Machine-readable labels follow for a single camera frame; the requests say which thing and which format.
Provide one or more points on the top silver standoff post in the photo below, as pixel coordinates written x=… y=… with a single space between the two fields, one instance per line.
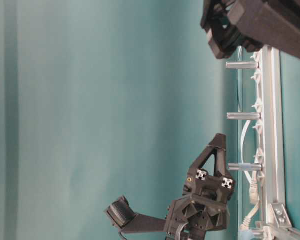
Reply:
x=241 y=65

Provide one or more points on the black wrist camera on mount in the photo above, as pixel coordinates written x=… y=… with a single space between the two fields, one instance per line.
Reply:
x=127 y=221

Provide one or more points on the silver standoff post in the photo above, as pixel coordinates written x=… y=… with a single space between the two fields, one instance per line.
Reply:
x=244 y=167
x=241 y=65
x=242 y=116

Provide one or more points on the middle silver standoff post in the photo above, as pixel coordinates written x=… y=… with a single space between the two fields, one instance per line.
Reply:
x=242 y=116

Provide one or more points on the silver corner bracket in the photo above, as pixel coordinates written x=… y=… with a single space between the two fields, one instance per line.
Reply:
x=280 y=215

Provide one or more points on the aluminium extrusion frame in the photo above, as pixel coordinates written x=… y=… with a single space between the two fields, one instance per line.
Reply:
x=270 y=139

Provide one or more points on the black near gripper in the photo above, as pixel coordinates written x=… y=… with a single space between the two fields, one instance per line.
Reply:
x=251 y=25

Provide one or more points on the bottom silver standoff post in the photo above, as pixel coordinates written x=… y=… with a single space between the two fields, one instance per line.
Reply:
x=244 y=167

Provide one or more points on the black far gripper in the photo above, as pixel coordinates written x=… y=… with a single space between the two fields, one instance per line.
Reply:
x=202 y=207

